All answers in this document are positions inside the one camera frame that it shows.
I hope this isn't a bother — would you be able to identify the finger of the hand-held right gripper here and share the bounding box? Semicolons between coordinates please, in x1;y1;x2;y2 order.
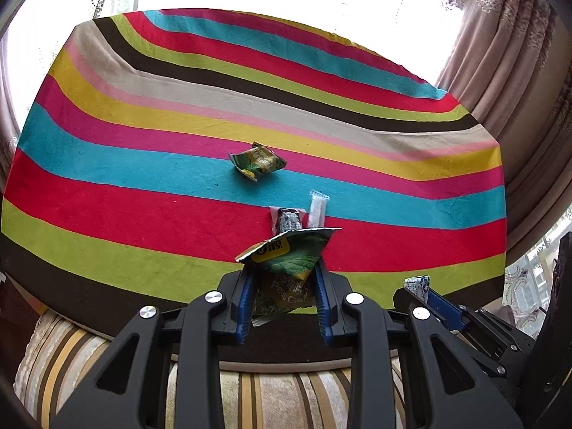
392;287;509;377
428;291;536;368

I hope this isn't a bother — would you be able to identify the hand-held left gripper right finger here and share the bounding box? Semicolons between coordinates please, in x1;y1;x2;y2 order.
313;266;523;429

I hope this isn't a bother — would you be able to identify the rainbow striped tablecloth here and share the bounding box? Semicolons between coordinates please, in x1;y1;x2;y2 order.
0;8;508;360

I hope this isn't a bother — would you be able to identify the patterned beige drape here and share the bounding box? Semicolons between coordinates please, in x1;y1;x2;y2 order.
398;0;572;278

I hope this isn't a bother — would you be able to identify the white blue candy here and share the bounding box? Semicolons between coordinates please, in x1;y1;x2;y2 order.
403;275;432;303

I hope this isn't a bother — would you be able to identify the beige striped sofa cushion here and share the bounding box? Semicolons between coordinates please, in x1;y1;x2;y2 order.
13;310;416;429

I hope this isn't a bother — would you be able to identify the clear plastic wrapper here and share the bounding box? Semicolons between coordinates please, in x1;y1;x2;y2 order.
309;190;330;230

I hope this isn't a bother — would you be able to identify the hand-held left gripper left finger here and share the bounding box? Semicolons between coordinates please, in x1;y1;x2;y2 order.
49;270;260;429

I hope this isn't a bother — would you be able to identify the green pea snack packet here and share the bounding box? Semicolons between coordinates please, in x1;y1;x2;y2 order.
228;142;287;182
235;227;342;327

